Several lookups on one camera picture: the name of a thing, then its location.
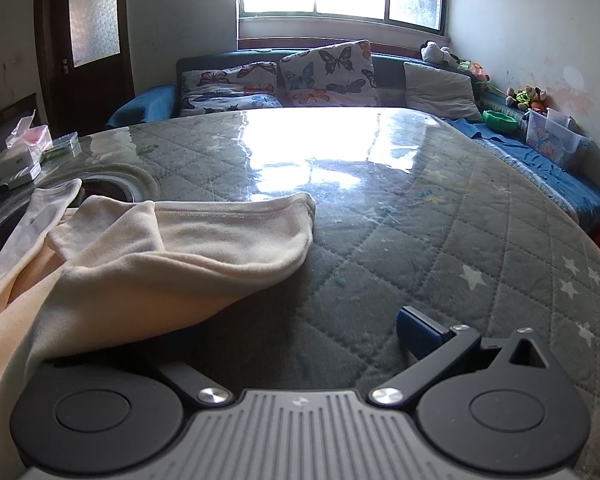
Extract large butterfly print pillow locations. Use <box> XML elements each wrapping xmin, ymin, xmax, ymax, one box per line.
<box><xmin>279</xmin><ymin>40</ymin><xmax>382</xmax><ymax>109</ymax></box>

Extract small brown plush toys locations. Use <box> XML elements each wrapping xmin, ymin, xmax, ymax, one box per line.
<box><xmin>505</xmin><ymin>85</ymin><xmax>549</xmax><ymax>114</ymax></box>

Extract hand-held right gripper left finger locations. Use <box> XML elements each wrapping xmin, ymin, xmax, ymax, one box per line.
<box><xmin>154</xmin><ymin>361</ymin><xmax>237</xmax><ymax>407</ymax></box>

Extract clear plastic storage box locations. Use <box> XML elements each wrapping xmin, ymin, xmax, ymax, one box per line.
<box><xmin>525</xmin><ymin>107</ymin><xmax>592</xmax><ymax>169</ymax></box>

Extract plain grey pillow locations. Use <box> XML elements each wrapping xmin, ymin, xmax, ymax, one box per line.
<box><xmin>402</xmin><ymin>62</ymin><xmax>484</xmax><ymax>122</ymax></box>

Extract round built-in induction cooker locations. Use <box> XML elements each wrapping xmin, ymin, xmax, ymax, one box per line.
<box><xmin>0</xmin><ymin>165</ymin><xmax>162</xmax><ymax>281</ymax></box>

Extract dark wooden cabinet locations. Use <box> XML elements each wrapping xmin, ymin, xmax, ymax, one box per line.
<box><xmin>0</xmin><ymin>92</ymin><xmax>42</xmax><ymax>171</ymax></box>

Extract clear container with green contents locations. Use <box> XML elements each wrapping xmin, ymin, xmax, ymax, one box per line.
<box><xmin>44</xmin><ymin>132</ymin><xmax>84</xmax><ymax>161</ymax></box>

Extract dark wooden door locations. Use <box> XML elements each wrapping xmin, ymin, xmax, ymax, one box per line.
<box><xmin>34</xmin><ymin>0</ymin><xmax>136</xmax><ymax>132</ymax></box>

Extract colourful soft toy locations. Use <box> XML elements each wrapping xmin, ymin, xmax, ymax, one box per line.
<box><xmin>457</xmin><ymin>60</ymin><xmax>492</xmax><ymax>87</ymax></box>

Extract cream long-sleeve shirt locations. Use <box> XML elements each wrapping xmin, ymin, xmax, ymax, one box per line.
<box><xmin>0</xmin><ymin>180</ymin><xmax>317</xmax><ymax>480</ymax></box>

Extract black and white plush toy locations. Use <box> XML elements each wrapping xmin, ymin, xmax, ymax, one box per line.
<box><xmin>420</xmin><ymin>40</ymin><xmax>462</xmax><ymax>67</ymax></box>

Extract green plastic bowl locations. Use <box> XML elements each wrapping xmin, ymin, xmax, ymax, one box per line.
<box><xmin>482</xmin><ymin>109</ymin><xmax>520</xmax><ymax>132</ymax></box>

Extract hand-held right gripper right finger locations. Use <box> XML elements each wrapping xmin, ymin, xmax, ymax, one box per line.
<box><xmin>369</xmin><ymin>305</ymin><xmax>563</xmax><ymax>408</ymax></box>

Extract dark teal sofa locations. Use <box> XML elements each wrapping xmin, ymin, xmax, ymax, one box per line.
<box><xmin>105</xmin><ymin>47</ymin><xmax>600</xmax><ymax>237</ymax></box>

